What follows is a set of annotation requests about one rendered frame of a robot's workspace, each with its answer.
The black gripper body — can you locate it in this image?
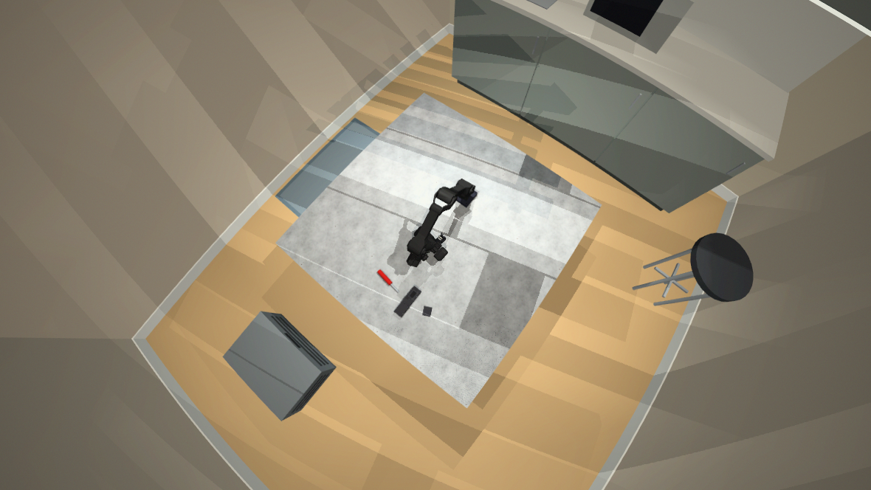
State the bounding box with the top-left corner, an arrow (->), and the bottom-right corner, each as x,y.
414,226 -> 448,261

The red-handled screwdriver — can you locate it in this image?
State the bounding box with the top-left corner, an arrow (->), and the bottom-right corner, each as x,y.
377,270 -> 399,293

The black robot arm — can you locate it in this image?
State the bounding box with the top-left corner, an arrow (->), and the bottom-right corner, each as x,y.
406,179 -> 475,267

